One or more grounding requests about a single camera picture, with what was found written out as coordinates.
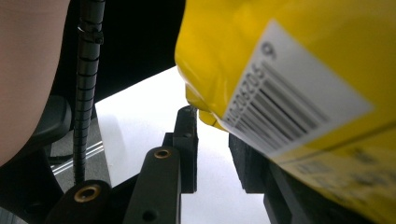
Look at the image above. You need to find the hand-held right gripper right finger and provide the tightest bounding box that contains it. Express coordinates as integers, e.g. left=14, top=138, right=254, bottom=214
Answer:
left=228, top=133, right=273, bottom=194

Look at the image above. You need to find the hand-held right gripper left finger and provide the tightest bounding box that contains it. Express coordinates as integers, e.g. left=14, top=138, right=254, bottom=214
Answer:
left=162, top=105, right=199, bottom=194

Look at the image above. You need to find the yellow printed snack packet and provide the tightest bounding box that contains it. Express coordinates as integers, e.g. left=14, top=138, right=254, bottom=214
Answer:
left=174, top=0, right=396, bottom=224

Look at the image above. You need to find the white paper sheet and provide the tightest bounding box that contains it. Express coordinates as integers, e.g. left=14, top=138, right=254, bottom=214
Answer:
left=94, top=64, right=272, bottom=224

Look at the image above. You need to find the metal floor rail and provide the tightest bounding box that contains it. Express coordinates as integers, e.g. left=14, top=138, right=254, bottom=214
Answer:
left=50, top=140, right=106, bottom=175

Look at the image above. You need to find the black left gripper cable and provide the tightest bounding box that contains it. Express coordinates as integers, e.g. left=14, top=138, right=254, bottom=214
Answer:
left=72, top=0, right=106, bottom=185

